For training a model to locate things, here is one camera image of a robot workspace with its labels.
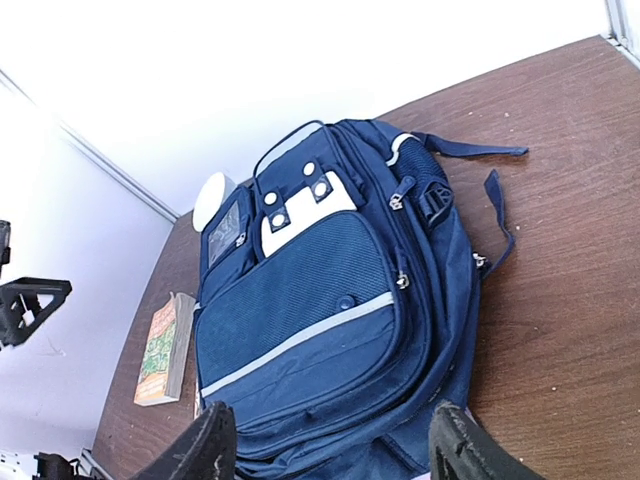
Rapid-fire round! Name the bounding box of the pink Shakespeare story book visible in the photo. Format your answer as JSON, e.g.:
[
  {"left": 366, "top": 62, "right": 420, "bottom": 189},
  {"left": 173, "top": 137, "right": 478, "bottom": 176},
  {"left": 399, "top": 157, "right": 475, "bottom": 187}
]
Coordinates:
[{"left": 194, "top": 390, "right": 202, "bottom": 420}]

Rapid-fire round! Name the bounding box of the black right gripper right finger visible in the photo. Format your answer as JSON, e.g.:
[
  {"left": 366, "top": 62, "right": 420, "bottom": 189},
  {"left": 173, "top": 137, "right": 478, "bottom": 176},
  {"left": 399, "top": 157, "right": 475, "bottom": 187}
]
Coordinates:
[{"left": 429, "top": 402, "right": 543, "bottom": 480}]

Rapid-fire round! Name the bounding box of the right aluminium frame post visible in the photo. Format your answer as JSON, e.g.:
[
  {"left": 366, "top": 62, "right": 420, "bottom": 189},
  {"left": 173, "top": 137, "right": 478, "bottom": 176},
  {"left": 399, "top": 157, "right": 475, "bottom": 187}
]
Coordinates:
[{"left": 605, "top": 0, "right": 640, "bottom": 55}]

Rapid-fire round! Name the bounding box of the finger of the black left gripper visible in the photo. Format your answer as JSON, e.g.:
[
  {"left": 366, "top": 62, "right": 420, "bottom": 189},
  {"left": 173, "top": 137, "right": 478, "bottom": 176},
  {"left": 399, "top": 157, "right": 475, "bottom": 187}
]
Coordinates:
[{"left": 1, "top": 277, "right": 72, "bottom": 348}]

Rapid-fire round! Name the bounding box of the white patterned ceramic bowl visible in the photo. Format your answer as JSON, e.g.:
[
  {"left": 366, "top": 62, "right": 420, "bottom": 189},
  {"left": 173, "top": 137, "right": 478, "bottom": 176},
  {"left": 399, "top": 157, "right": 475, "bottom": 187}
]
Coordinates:
[{"left": 192, "top": 172, "right": 237, "bottom": 233}]

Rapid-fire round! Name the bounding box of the navy blue student backpack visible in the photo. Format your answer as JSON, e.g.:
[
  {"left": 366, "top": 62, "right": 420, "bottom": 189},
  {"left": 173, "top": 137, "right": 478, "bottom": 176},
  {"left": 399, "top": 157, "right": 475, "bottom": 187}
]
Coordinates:
[{"left": 194, "top": 119, "right": 526, "bottom": 479}]

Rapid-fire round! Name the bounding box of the orange green treehouse book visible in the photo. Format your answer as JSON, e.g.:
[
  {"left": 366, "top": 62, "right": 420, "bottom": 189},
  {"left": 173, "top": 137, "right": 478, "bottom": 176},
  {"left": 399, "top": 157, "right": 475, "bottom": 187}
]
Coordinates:
[{"left": 134, "top": 292, "right": 196, "bottom": 407}]

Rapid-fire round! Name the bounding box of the left aluminium frame post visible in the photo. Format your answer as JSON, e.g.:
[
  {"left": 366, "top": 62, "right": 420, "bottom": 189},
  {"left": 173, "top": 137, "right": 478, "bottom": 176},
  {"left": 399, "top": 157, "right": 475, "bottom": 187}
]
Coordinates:
[{"left": 1, "top": 70, "right": 180, "bottom": 224}]

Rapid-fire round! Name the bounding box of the aluminium frame post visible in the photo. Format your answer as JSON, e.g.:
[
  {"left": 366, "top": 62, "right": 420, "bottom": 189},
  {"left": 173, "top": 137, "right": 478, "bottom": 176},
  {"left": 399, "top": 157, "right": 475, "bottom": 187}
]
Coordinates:
[
  {"left": 1, "top": 70, "right": 180, "bottom": 224},
  {"left": 605, "top": 0, "right": 640, "bottom": 55}
]

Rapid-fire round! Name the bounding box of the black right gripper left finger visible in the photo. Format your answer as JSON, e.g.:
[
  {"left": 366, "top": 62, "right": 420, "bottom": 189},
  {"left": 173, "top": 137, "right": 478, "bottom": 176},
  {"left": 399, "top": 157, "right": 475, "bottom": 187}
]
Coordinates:
[{"left": 133, "top": 402, "right": 236, "bottom": 480}]

